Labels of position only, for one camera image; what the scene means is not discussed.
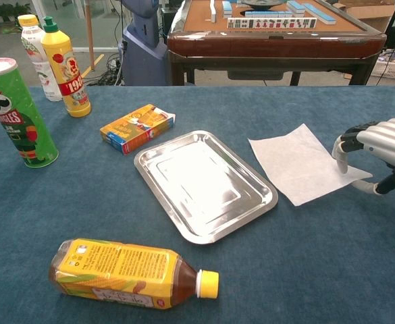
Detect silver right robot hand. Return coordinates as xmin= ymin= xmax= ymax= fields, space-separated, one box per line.
xmin=331 ymin=117 xmax=395 ymax=196

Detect white paper sheet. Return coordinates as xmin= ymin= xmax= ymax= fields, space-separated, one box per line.
xmin=248 ymin=123 xmax=374 ymax=207

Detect silver metal tray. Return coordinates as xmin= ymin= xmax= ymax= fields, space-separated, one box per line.
xmin=133 ymin=130 xmax=280 ymax=246

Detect white plastic basket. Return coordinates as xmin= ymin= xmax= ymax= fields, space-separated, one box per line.
xmin=371 ymin=50 xmax=395 ymax=82

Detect blue table cloth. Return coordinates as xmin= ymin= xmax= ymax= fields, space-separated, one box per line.
xmin=0 ymin=84 xmax=395 ymax=324

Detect brown mahjong table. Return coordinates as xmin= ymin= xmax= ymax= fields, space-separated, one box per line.
xmin=166 ymin=0 xmax=388 ymax=86

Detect face-up mahjong tile row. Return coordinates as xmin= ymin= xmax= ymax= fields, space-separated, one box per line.
xmin=227 ymin=17 xmax=318 ymax=30

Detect yellow snack box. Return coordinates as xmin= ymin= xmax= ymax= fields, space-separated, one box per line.
xmin=99 ymin=103 xmax=176 ymax=157

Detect blue-grey machine base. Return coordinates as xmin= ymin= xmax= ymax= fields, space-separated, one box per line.
xmin=120 ymin=0 xmax=171 ymax=87

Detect tea bottle yellow label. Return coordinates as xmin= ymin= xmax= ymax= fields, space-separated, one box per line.
xmin=47 ymin=238 xmax=220 ymax=311

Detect wooden pole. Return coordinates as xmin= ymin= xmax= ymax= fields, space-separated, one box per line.
xmin=84 ymin=0 xmax=96 ymax=72

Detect yellow bottle green cap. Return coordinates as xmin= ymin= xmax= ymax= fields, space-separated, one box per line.
xmin=40 ymin=16 xmax=93 ymax=118

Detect white bottle yellow cap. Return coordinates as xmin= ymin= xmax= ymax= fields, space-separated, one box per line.
xmin=17 ymin=13 xmax=63 ymax=103

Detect green Pringles can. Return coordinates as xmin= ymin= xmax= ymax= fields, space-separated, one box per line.
xmin=0 ymin=57 xmax=60 ymax=169

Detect green potted plants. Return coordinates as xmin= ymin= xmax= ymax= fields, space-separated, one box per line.
xmin=0 ymin=2 xmax=33 ymax=23

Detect black cable bundle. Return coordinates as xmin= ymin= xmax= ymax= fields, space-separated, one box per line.
xmin=82 ymin=52 xmax=126 ymax=87

